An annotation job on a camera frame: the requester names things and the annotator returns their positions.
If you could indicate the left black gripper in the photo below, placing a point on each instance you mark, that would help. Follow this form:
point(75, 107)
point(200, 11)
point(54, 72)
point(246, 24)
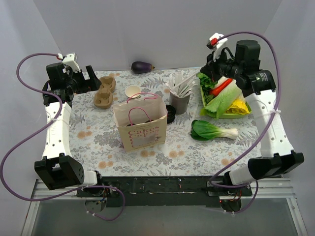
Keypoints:
point(83, 80)

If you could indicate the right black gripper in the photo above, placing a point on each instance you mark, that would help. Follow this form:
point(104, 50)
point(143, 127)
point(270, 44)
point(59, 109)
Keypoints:
point(212, 69)

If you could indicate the stack of paper cups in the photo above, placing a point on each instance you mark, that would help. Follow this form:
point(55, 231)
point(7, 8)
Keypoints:
point(133, 92)

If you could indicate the paper bag with pink handles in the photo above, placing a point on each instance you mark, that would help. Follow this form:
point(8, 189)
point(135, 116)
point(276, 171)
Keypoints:
point(149, 106)

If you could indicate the stack of black lids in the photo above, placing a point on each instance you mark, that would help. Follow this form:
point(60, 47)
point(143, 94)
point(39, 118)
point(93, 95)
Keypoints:
point(171, 113)

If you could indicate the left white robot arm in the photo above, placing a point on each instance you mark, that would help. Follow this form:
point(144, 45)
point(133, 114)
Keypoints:
point(57, 168)

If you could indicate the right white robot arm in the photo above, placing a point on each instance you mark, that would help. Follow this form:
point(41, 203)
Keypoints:
point(259, 89)

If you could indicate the stack of cardboard carriers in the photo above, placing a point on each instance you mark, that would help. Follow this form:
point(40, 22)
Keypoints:
point(103, 98)

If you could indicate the green lettuce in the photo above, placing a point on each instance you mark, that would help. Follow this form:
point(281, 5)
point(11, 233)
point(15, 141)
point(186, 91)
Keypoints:
point(205, 82)

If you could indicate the orange carrot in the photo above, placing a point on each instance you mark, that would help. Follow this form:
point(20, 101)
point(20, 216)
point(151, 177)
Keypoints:
point(220, 86)

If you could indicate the yellow flower vegetable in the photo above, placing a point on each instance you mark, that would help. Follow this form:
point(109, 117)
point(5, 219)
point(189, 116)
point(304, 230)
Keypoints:
point(238, 107)

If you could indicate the purple eggplant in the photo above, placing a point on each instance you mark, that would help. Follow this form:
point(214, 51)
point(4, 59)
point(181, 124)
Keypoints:
point(139, 67)

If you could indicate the green plastic basket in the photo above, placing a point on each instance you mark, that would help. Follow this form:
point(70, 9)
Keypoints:
point(215, 107)

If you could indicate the grey holder cup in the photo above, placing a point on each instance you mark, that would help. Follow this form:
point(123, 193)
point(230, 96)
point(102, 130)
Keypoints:
point(179, 103)

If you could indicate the floral table mat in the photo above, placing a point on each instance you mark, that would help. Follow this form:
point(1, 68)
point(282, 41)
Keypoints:
point(95, 142)

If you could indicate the bok choy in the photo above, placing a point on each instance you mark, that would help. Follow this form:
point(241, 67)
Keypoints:
point(202, 130)

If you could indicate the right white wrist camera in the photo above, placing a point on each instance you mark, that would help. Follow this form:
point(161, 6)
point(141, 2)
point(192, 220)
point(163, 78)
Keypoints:
point(216, 44)

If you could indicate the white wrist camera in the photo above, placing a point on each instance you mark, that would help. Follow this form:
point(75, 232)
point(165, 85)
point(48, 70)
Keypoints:
point(216, 44)
point(69, 60)

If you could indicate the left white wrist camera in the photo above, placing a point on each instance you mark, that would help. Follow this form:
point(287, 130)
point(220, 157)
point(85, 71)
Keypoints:
point(69, 60)

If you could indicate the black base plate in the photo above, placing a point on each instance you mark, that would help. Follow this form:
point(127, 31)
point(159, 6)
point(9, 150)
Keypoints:
point(161, 191)

